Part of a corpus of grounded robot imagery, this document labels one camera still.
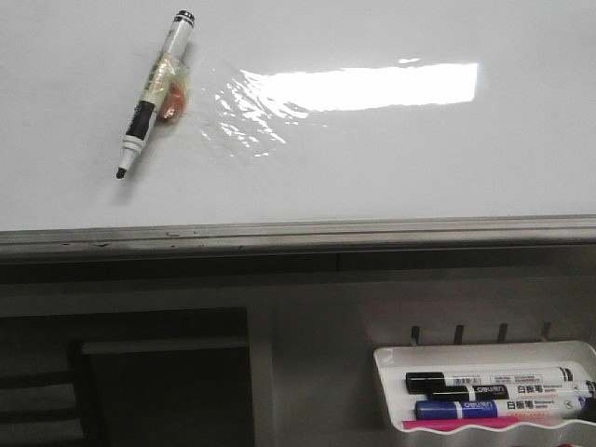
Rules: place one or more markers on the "white plastic marker tray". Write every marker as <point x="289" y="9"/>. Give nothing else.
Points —
<point x="393" y="363"/>

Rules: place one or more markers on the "black capped marker top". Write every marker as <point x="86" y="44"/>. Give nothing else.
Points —
<point x="417" y="382"/>

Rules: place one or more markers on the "black capped marker middle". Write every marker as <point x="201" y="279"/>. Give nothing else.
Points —
<point x="583" y="389"/>

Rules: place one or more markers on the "pink marker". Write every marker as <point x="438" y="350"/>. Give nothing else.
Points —
<point x="447" y="425"/>

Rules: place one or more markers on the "white whiteboard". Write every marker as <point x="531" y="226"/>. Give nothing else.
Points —
<point x="298" y="125"/>

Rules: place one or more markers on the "blue capped marker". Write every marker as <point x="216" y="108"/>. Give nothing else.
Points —
<point x="528" y="408"/>

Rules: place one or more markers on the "black capped marker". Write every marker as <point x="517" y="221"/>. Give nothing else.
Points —
<point x="583" y="389"/>
<point x="417" y="382"/>

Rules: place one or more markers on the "dark chair under table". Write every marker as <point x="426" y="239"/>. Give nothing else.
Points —
<point x="151" y="393"/>

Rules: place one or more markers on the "black white whiteboard marker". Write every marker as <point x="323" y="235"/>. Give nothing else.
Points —
<point x="156" y="89"/>

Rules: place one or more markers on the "metal hook far right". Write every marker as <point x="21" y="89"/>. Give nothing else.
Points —
<point x="545" y="332"/>

